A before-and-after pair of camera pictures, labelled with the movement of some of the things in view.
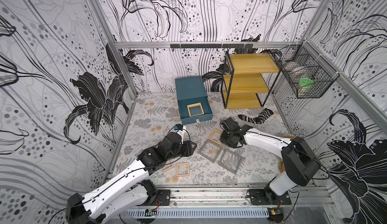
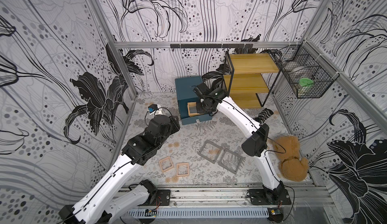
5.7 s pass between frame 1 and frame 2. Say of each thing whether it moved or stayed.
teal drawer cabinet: stayed
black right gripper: moved
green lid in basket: stayed
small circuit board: stayed
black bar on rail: stayed
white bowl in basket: stayed
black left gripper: moved
